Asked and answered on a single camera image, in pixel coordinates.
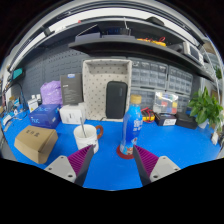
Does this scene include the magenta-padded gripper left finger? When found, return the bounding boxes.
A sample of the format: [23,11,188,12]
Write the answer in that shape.
[43,144,95,187]

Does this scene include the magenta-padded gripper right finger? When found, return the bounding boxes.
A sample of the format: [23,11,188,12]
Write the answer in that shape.
[132,144,182,187]

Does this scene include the blue drink bottle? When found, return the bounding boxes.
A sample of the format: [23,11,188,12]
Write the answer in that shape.
[119,94,145,157]

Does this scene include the brown cardboard box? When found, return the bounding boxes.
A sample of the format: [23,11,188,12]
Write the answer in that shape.
[13,124,60,165]

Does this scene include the flat round red coaster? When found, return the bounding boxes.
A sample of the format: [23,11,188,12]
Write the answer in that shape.
[115,144,136,161]

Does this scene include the black box, white label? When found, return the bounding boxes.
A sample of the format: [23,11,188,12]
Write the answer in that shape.
[153,111,178,127]

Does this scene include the metal spoon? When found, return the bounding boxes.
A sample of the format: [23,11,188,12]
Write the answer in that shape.
[78,116,89,139]

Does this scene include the flat black box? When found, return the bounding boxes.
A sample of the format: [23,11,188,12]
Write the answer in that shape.
[174,111,200,131]

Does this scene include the yellow multimeter with leads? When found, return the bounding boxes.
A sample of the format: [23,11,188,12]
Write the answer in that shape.
[140,106,157,124]

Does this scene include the blue carton box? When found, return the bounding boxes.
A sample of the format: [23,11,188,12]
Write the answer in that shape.
[28,103,62,130]

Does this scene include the white carton box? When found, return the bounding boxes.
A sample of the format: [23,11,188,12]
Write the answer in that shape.
[58,102,87,126]

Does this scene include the small white adapter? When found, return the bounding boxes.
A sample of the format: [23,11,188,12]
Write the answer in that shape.
[211,131,221,146]

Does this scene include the clear organizer box, colourful parts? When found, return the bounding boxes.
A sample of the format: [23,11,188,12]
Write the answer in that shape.
[152,91,180,116]

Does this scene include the narrow grey drawer cabinet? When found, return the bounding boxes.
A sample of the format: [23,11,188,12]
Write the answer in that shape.
[177,92,193,113]

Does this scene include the low grey drawer cabinet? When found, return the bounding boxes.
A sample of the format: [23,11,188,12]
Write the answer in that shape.
[128,86,156,111]

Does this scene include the small white bottle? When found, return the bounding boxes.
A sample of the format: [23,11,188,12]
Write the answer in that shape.
[26,97,40,113]

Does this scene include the green potted plant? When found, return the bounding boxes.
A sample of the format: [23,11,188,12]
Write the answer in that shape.
[187,86,224,131]

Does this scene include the purple plastic bag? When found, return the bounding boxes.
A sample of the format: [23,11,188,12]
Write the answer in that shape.
[39,79,64,107]

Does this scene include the dark grey carton box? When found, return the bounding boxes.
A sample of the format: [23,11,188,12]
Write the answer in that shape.
[59,72,85,106]

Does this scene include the black zip case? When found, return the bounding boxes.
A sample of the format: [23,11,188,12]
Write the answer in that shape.
[105,80,129,120]

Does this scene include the wide grey drawer cabinet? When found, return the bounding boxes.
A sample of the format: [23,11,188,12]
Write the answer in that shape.
[130,59,169,91]

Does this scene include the white perforated storage tray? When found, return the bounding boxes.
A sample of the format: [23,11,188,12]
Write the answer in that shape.
[81,58,134,123]

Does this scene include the teal tool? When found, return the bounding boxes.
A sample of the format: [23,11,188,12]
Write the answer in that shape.
[11,67,25,81]

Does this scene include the white metal shelf rack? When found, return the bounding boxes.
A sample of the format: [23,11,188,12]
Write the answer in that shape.
[201,39,224,101]

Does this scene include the dark grey shelf unit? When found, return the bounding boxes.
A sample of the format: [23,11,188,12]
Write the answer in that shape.
[67,17,215,83]

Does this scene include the white mug, brown handle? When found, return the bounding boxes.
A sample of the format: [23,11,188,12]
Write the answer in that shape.
[72,123,105,155]

